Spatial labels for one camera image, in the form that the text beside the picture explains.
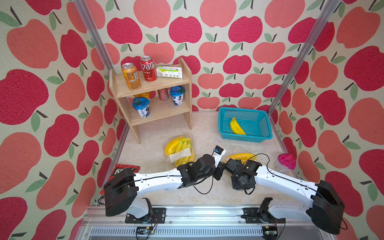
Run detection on yellow bananas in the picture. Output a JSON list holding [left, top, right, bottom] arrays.
[[230, 118, 246, 136]]

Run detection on yellow banana bunch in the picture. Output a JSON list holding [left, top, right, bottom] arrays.
[[164, 136, 194, 167], [227, 153, 258, 164]]

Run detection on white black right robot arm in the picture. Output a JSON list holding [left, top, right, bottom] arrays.
[[217, 159, 348, 235]]

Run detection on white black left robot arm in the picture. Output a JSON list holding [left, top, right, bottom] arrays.
[[104, 154, 222, 219]]

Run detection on red Krax chips bag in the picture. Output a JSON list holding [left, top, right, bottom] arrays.
[[100, 164, 140, 197]]

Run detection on pink lid plastic jar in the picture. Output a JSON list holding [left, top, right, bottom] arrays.
[[275, 154, 297, 173]]

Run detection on teal plastic basket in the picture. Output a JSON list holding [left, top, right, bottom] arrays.
[[218, 107, 273, 143]]

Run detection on wooden two-tier shelf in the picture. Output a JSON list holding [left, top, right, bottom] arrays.
[[108, 57, 193, 145]]

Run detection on blue lid yogurt cup back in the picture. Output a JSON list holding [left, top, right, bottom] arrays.
[[170, 86, 185, 106]]

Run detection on blue lid yogurt cup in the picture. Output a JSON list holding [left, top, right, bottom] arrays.
[[132, 97, 150, 118], [170, 86, 185, 106]]

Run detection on small red can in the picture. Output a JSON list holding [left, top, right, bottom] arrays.
[[158, 88, 169, 101]]

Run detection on blue lid yogurt cup front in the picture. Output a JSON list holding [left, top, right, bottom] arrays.
[[132, 97, 150, 118]]

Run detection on yellow container on shelf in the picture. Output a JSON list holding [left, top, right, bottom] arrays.
[[134, 92, 150, 99]]

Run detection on white green box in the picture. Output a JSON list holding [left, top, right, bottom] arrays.
[[156, 66, 183, 79]]

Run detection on red cola can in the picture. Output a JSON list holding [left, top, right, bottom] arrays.
[[140, 56, 157, 82]]

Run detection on orange drink can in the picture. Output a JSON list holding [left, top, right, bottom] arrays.
[[122, 63, 141, 90]]

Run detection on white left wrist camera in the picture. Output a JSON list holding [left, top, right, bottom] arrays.
[[212, 146, 226, 167]]

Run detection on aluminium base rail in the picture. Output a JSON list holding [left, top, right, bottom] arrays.
[[74, 205, 305, 240]]

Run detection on right aluminium corner post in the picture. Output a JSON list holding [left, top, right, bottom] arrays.
[[268, 1, 341, 119]]

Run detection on aluminium corner post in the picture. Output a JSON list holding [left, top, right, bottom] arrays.
[[74, 0, 114, 73], [268, 1, 341, 119]]

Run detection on left aluminium corner post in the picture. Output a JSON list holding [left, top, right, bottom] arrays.
[[74, 0, 114, 73]]

